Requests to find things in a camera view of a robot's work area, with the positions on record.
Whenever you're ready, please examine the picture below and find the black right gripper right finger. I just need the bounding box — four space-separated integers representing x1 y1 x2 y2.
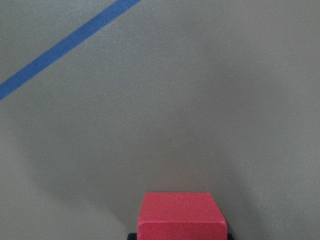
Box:
227 233 234 240

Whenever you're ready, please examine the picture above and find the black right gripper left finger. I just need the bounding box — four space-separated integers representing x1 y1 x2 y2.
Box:
127 232 137 240

